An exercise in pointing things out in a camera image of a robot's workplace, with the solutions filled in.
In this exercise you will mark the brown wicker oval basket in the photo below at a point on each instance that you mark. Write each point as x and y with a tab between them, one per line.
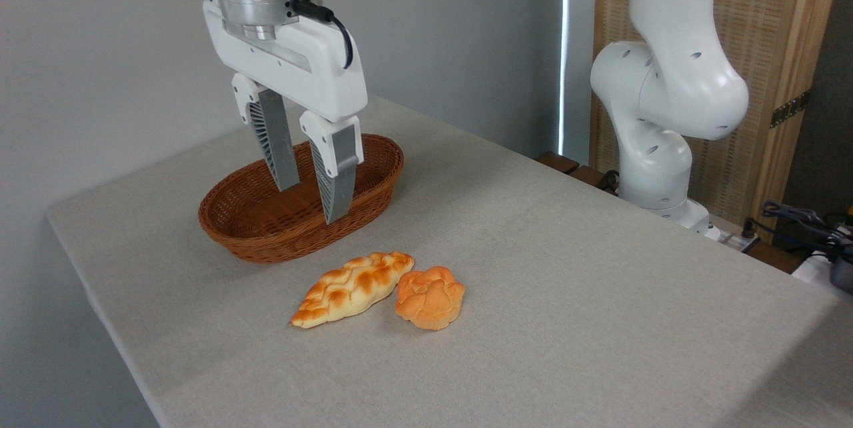
280	248

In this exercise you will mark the long braided bread loaf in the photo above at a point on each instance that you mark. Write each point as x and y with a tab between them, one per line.
353	288

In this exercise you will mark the round orange bread roll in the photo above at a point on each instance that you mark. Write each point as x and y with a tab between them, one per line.
430	298

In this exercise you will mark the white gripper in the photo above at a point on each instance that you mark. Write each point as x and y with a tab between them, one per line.
300	68

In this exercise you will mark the wooden rattan folding screen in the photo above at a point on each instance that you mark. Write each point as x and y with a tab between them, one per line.
766	14

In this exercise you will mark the white power strip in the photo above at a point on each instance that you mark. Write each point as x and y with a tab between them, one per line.
730	241

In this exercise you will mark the grey plastic container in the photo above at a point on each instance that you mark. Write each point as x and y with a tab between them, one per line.
843	274

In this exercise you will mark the dark metal screen hinge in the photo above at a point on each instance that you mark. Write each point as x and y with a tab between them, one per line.
790	109

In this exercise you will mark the dark brown wooden platform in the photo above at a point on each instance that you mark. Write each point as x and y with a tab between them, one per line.
560	161

